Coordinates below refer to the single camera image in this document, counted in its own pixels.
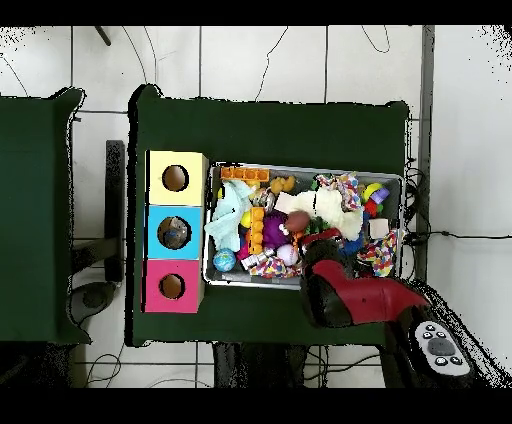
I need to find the blue globe ball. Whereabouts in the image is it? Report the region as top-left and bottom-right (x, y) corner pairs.
(212, 247), (237, 273)

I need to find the colourful spotted cloth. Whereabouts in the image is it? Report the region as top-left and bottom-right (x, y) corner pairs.
(315, 172), (361, 212)
(356, 229), (399, 278)

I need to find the grey metal bar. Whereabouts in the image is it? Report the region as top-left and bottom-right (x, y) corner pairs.
(411, 25), (436, 281)

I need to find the purple spiky ball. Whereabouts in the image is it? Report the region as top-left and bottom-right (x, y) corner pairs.
(262, 210), (291, 250)

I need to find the brown toy football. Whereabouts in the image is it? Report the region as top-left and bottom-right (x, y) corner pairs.
(285, 210), (312, 233)

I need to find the wooden box with three holes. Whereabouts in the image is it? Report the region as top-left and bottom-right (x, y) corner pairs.
(141, 150), (210, 314)

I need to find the dark green side table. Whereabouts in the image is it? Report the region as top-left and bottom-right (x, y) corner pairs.
(0, 86), (93, 346)

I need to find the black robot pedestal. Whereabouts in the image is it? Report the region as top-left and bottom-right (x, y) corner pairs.
(211, 341), (309, 388)

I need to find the cream muslin cloth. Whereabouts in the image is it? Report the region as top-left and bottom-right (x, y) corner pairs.
(287, 186), (365, 242)

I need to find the black cable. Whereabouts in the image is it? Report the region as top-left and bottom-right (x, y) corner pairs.
(403, 229), (512, 246)

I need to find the shallow metal mesh bin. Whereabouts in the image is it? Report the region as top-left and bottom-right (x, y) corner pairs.
(202, 161), (405, 291)

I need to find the clear plastic bottle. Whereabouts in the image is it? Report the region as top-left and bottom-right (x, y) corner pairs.
(161, 225), (190, 248)

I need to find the mint green cloth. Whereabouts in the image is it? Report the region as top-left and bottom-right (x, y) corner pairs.
(203, 179), (254, 253)

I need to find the long orange toy brick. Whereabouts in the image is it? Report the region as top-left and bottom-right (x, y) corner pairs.
(247, 206), (266, 256)

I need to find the wide orange toy brick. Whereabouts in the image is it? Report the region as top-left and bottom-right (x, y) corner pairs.
(219, 165), (271, 182)

